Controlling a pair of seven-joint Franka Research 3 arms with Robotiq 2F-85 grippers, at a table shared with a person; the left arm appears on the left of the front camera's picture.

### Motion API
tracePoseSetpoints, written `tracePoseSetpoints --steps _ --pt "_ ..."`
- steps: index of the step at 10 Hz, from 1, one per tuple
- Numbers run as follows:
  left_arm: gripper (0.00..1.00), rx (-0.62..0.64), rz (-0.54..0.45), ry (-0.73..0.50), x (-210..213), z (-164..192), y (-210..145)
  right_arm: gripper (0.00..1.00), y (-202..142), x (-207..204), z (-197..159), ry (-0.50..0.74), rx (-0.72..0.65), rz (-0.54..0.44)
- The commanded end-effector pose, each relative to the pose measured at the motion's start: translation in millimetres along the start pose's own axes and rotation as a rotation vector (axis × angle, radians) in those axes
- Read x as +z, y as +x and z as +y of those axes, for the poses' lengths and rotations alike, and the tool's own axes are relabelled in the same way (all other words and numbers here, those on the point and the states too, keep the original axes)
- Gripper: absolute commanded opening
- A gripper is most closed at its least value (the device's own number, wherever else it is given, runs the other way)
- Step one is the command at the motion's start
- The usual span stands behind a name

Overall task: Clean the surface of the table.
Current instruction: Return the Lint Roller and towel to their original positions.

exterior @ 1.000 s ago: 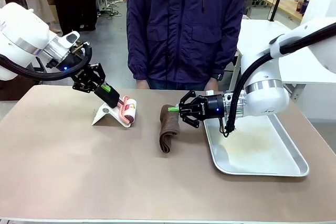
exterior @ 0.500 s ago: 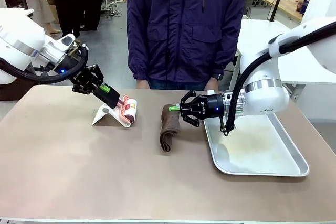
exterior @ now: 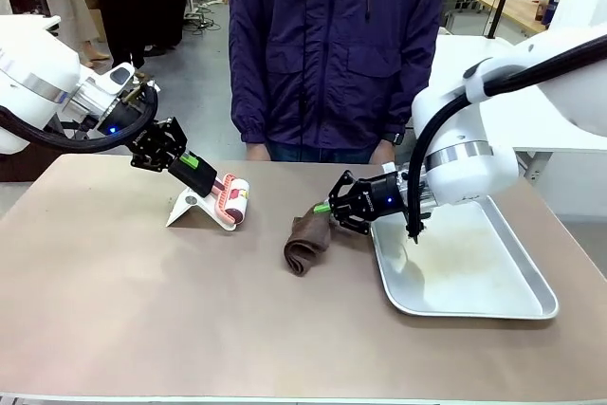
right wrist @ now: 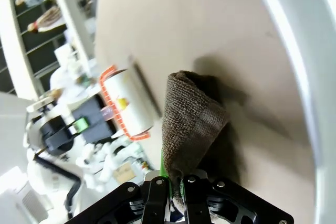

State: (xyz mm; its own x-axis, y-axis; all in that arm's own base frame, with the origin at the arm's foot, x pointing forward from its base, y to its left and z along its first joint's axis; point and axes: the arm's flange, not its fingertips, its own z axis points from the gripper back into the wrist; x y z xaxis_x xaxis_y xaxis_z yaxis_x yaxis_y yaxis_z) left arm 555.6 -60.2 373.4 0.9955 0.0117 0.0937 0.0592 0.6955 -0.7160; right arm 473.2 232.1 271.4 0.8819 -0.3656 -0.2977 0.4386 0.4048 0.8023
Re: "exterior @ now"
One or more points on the person in beige clothes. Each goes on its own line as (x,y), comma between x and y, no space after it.
(71,6)

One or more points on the person's blue jeans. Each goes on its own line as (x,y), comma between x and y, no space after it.
(322,153)

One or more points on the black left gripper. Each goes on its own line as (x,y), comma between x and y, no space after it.
(121,120)

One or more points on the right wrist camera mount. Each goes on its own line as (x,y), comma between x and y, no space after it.
(391,168)

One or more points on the person in black clothes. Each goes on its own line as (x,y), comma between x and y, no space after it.
(123,6)

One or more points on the brown sauce bottle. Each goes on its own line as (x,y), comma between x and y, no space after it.
(543,9)

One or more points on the person's left hand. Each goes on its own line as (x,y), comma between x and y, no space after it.
(383,152)

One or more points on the brown microfibre cloth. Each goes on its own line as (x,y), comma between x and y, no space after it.
(308,248)

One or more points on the person's right forearm purple sleeve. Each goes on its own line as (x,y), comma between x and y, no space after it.
(246,106)

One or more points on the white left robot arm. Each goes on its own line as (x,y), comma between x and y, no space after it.
(28,73)

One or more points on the person's left forearm purple sleeve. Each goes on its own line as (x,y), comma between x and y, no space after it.
(398,101)

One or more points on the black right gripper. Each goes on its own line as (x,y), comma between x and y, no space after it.
(379,198)

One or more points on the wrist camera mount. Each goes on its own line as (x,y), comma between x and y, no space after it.
(391,168)
(135,94)

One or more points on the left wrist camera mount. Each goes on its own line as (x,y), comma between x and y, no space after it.
(135,94)

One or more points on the person's right hand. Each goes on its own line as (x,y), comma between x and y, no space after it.
(258,152)

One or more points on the dark bottle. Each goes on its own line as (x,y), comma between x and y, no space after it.
(554,9)

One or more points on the black wrist watch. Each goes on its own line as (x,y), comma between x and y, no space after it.
(396,138)

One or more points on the person's purple jacket torso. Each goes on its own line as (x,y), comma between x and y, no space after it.
(332,44)

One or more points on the wooden table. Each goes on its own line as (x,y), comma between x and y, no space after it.
(521,11)

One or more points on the silver metal tray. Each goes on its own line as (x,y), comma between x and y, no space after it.
(474,281)

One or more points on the pink white lint roller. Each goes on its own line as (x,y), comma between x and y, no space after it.
(239,187)

